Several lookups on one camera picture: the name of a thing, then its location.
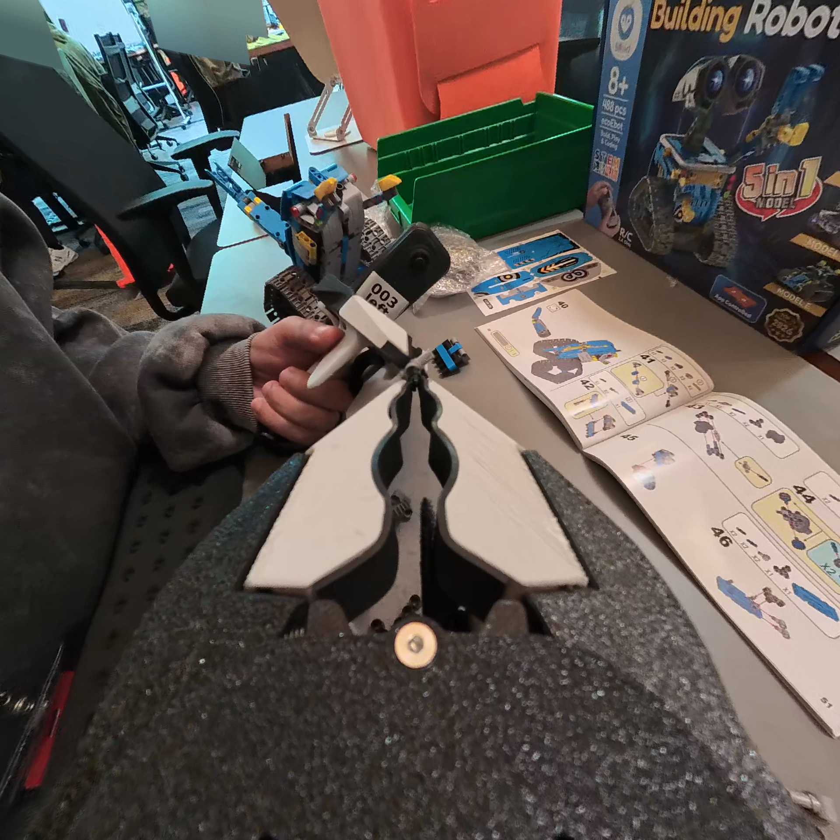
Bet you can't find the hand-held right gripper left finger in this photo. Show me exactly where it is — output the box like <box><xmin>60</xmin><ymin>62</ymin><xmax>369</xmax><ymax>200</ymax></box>
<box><xmin>244</xmin><ymin>379</ymin><xmax>421</xmax><ymax>622</ymax></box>

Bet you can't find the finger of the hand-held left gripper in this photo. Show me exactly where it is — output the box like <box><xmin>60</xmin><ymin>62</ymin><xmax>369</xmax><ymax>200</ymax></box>
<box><xmin>345</xmin><ymin>297</ymin><xmax>425</xmax><ymax>373</ymax></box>

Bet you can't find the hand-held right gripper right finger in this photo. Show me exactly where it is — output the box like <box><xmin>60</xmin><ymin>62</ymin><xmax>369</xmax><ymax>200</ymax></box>
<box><xmin>410</xmin><ymin>377</ymin><xmax>591</xmax><ymax>624</ymax></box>

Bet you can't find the blue black brick assembly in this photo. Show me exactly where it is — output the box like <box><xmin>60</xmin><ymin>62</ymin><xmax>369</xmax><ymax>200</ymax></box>
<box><xmin>430</xmin><ymin>338</ymin><xmax>472</xmax><ymax>379</ymax></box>

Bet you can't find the grey desk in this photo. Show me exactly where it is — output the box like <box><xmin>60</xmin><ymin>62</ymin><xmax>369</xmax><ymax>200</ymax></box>
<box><xmin>200</xmin><ymin>217</ymin><xmax>840</xmax><ymax>840</ymax></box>
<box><xmin>200</xmin><ymin>88</ymin><xmax>379</xmax><ymax>317</ymax></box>

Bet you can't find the person's left hand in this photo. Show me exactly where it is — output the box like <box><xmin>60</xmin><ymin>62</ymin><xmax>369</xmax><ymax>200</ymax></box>
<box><xmin>249</xmin><ymin>318</ymin><xmax>358</xmax><ymax>448</ymax></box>

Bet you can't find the bubble wrap bag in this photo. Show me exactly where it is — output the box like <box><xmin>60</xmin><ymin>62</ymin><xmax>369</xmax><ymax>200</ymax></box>
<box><xmin>427</xmin><ymin>223</ymin><xmax>509</xmax><ymax>298</ymax></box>

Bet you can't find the blue tracked toy robot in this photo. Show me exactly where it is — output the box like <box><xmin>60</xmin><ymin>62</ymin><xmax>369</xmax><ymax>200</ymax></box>
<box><xmin>206</xmin><ymin>164</ymin><xmax>411</xmax><ymax>326</ymax></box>

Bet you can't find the green plastic bin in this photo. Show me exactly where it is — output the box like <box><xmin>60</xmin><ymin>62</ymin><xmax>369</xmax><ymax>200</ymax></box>
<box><xmin>376</xmin><ymin>92</ymin><xmax>595</xmax><ymax>240</ymax></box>

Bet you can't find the blue sticker sheet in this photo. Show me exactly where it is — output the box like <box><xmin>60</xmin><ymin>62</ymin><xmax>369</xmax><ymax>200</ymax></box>
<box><xmin>467</xmin><ymin>230</ymin><xmax>618</xmax><ymax>316</ymax></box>

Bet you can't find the perforated chair seat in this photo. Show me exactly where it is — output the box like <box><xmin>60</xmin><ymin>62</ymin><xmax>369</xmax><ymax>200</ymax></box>
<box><xmin>66</xmin><ymin>453</ymin><xmax>309</xmax><ymax>723</ymax></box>

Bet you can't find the white laptop stand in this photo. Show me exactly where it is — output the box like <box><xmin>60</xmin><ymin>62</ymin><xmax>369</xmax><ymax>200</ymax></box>
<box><xmin>305</xmin><ymin>75</ymin><xmax>363</xmax><ymax>157</ymax></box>

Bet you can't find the open instruction booklet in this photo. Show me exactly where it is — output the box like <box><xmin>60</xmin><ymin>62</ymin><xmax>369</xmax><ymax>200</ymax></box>
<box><xmin>476</xmin><ymin>298</ymin><xmax>840</xmax><ymax>739</ymax></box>

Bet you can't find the orange plastic bin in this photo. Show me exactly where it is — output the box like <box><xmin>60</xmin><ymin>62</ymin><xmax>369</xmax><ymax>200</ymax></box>
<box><xmin>318</xmin><ymin>0</ymin><xmax>564</xmax><ymax>148</ymax></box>

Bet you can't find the black office chair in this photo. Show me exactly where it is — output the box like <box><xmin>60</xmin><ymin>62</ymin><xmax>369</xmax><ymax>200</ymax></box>
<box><xmin>95</xmin><ymin>33</ymin><xmax>242</xmax><ymax>179</ymax></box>
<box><xmin>0</xmin><ymin>56</ymin><xmax>222</xmax><ymax>322</ymax></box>

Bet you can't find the dark robot kit box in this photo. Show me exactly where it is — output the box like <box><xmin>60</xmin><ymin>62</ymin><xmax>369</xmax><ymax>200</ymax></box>
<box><xmin>584</xmin><ymin>0</ymin><xmax>840</xmax><ymax>352</ymax></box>

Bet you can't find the red strap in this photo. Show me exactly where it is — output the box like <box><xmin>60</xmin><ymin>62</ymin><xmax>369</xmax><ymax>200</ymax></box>
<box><xmin>23</xmin><ymin>669</ymin><xmax>77</xmax><ymax>790</ymax></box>

